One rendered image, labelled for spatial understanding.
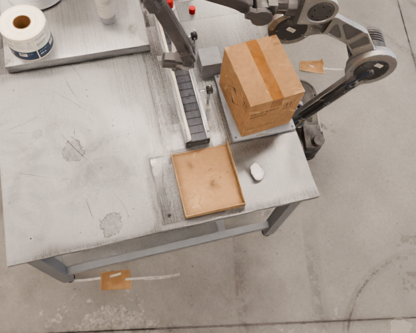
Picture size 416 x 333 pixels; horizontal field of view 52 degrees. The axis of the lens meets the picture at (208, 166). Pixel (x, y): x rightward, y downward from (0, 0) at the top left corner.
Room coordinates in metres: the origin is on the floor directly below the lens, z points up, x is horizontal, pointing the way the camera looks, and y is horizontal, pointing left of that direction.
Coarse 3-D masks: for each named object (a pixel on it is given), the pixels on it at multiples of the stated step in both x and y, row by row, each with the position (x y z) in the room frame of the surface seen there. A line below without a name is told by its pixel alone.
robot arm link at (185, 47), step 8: (144, 0) 0.97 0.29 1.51; (152, 0) 0.97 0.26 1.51; (160, 0) 1.01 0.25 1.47; (152, 8) 0.97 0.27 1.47; (160, 8) 1.01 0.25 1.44; (168, 8) 1.04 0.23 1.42; (160, 16) 1.01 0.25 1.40; (168, 16) 1.02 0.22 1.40; (168, 24) 1.02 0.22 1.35; (176, 24) 1.04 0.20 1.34; (168, 32) 1.02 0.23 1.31; (176, 32) 1.03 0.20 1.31; (184, 32) 1.07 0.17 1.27; (176, 40) 1.03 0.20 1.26; (184, 40) 1.04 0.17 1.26; (192, 40) 1.11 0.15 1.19; (176, 48) 1.04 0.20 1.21; (184, 48) 1.04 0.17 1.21; (192, 48) 1.08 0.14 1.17; (184, 56) 1.04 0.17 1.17; (192, 56) 1.04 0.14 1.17
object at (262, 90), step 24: (240, 48) 1.16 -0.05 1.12; (264, 48) 1.18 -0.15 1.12; (240, 72) 1.04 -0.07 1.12; (264, 72) 1.06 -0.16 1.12; (288, 72) 1.08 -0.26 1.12; (240, 96) 0.97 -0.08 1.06; (264, 96) 0.95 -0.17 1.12; (288, 96) 0.97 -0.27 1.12; (240, 120) 0.93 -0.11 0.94; (264, 120) 0.93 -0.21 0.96; (288, 120) 1.00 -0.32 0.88
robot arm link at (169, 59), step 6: (162, 54) 1.07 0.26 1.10; (168, 54) 1.07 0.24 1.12; (174, 54) 1.07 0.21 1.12; (162, 60) 1.05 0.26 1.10; (168, 60) 1.04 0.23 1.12; (174, 60) 1.05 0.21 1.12; (180, 60) 1.05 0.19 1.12; (186, 60) 1.03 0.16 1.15; (192, 60) 1.04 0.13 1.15; (162, 66) 1.03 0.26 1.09; (168, 66) 1.03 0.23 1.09; (174, 66) 1.04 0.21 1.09; (186, 66) 1.04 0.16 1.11
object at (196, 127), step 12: (168, 48) 1.28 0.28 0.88; (180, 72) 1.16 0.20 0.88; (180, 84) 1.09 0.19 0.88; (192, 84) 1.11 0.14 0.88; (180, 96) 1.03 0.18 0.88; (192, 96) 1.04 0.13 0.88; (192, 108) 0.98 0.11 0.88; (192, 120) 0.92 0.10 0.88; (192, 132) 0.86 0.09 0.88; (204, 132) 0.87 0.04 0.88
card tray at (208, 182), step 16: (224, 144) 0.85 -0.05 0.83; (176, 160) 0.73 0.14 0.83; (192, 160) 0.75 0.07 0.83; (208, 160) 0.76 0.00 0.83; (224, 160) 0.77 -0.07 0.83; (176, 176) 0.64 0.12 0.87; (192, 176) 0.67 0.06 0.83; (208, 176) 0.68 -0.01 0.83; (224, 176) 0.69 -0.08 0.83; (192, 192) 0.60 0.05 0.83; (208, 192) 0.61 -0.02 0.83; (224, 192) 0.62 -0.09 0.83; (240, 192) 0.63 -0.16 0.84; (192, 208) 0.53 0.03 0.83; (208, 208) 0.54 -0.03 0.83; (224, 208) 0.54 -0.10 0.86
